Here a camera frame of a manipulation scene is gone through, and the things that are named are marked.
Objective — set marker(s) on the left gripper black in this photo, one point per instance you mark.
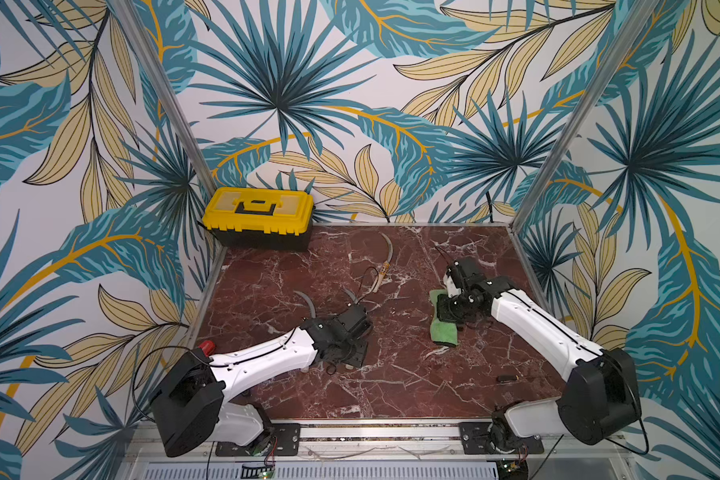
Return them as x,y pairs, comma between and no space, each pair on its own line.
359,358

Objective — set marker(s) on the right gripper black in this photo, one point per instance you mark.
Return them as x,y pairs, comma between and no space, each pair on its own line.
450,308

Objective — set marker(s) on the green rag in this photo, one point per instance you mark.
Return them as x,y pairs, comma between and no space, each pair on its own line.
441,333

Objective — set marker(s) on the sickle labelled handle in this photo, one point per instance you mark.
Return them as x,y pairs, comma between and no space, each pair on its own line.
383,270

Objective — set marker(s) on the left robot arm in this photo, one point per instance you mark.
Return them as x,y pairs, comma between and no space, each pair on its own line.
193,404

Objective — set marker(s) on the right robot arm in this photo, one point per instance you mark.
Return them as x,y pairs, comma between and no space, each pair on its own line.
600,396

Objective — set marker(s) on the red clamp tool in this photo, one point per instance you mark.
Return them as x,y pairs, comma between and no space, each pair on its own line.
208,347

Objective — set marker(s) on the yellow black toolbox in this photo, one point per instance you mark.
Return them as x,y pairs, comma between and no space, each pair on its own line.
260,218

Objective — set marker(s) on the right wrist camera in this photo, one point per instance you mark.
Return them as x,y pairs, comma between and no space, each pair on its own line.
452,287

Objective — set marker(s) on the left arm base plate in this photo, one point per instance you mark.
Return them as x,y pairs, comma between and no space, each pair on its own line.
278,440

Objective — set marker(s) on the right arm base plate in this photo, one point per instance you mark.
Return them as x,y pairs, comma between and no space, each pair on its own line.
483,437

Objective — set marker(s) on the aluminium front rail frame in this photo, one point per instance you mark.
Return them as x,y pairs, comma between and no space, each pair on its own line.
424,448

